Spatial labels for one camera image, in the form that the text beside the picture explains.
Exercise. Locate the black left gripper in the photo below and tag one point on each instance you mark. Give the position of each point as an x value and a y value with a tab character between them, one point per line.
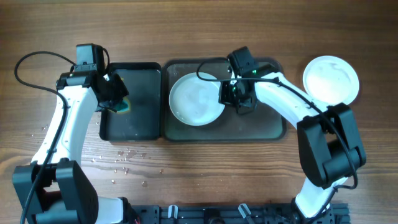
115	96

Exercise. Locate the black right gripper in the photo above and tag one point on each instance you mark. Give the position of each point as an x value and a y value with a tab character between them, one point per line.
237	101

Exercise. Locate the green yellow sponge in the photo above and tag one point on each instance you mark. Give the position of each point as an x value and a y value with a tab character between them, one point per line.
120	104

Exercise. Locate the light blue plate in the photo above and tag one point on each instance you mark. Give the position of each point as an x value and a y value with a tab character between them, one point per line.
194	99

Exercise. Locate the cream white plate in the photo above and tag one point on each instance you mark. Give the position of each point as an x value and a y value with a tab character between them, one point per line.
331	80

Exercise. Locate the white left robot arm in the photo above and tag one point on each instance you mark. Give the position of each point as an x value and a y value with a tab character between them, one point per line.
53	188

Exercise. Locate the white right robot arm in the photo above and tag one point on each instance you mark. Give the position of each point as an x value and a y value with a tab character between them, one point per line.
330	147

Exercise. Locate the grey serving tray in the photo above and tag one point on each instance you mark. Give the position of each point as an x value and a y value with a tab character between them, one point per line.
261	124

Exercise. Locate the black water tray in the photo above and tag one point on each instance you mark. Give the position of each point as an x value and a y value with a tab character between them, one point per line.
142	122

